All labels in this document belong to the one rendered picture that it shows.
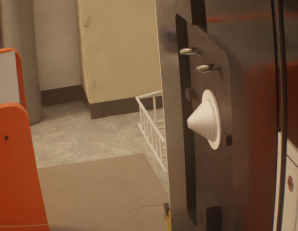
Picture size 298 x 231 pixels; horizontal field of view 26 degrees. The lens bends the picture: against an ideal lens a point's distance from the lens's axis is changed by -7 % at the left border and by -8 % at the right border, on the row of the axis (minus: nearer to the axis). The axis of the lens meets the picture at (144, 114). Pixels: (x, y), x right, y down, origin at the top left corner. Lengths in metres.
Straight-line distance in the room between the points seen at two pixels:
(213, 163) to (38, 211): 0.44
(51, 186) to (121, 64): 2.25
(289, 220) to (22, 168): 0.64
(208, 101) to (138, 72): 3.22
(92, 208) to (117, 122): 2.36
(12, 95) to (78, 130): 2.80
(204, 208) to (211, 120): 0.11
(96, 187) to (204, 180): 0.90
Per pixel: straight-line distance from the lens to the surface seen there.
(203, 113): 0.70
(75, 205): 1.60
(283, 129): 0.46
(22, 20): 3.84
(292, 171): 0.48
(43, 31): 4.16
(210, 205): 0.74
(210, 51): 0.68
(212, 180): 0.75
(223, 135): 0.65
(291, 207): 0.50
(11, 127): 1.04
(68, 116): 4.08
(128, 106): 4.02
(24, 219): 1.11
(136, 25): 3.85
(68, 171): 1.77
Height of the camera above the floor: 1.48
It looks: 22 degrees down
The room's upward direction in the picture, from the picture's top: 5 degrees counter-clockwise
